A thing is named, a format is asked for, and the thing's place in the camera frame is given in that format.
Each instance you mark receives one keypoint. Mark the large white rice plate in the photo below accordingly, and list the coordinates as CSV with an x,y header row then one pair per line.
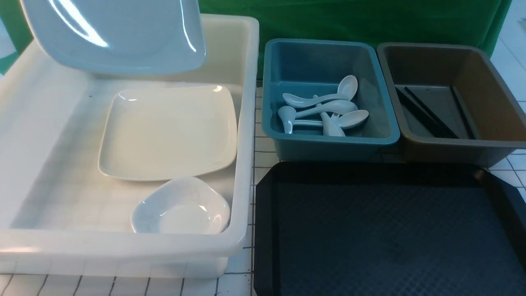
x,y
136,37

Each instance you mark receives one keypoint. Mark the white ceramic soup spoon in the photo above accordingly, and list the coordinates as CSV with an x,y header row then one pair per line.
x,y
287,116

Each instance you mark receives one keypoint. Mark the white square plate in bin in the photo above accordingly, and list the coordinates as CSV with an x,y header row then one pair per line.
x,y
166,133

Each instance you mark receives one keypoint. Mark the white spoon left bowl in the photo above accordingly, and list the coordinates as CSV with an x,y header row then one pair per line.
x,y
302,103

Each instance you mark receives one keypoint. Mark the teal plastic bin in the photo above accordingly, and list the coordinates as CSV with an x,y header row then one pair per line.
x,y
308,67

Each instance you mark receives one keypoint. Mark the white spoon middle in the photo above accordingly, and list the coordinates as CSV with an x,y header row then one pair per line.
x,y
340,107

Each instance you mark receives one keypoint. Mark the small white bowl in bin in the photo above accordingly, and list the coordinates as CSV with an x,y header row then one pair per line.
x,y
185,205

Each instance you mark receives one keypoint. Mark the black serving tray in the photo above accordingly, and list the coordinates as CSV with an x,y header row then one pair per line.
x,y
373,229

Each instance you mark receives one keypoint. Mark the white spoon upper bowl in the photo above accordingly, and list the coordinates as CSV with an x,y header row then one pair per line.
x,y
347,88

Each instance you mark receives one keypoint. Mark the black chopstick left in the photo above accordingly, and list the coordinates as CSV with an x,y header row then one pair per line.
x,y
421,115

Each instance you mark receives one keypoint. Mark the large white plastic bin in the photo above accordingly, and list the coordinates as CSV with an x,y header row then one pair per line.
x,y
61,215

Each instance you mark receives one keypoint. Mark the brown plastic bin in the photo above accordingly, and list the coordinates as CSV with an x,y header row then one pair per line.
x,y
428,70

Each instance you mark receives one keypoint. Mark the black chopstick right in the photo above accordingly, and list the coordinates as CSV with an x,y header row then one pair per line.
x,y
462,114

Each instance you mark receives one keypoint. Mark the green backdrop cloth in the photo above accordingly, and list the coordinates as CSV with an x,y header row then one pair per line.
x,y
475,23

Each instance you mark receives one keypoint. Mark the white spoon bottom handle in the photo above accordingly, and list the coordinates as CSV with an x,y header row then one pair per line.
x,y
330,127

